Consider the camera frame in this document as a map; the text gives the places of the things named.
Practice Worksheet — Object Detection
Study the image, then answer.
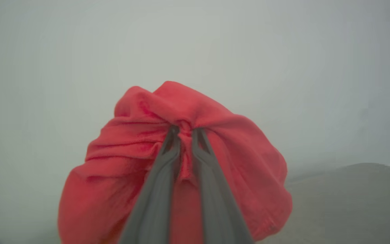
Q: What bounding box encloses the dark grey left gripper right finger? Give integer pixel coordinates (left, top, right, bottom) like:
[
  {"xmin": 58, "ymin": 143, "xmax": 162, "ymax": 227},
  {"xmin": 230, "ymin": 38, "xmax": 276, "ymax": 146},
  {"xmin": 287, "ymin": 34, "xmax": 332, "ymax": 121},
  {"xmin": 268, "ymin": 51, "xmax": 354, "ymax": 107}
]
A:
[{"xmin": 192, "ymin": 128, "xmax": 254, "ymax": 244}]

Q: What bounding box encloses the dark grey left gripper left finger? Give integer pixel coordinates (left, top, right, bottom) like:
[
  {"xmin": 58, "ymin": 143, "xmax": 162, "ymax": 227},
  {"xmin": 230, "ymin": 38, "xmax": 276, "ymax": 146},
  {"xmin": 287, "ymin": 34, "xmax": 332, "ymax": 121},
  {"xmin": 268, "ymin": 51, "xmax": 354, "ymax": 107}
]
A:
[{"xmin": 118, "ymin": 125, "xmax": 181, "ymax": 244}]

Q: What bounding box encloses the red garment with white trim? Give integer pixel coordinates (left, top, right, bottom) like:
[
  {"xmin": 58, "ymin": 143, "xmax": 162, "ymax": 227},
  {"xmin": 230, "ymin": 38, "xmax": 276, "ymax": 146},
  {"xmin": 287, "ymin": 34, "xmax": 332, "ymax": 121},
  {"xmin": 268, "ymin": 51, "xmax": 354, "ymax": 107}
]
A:
[{"xmin": 58, "ymin": 81, "xmax": 293, "ymax": 244}]

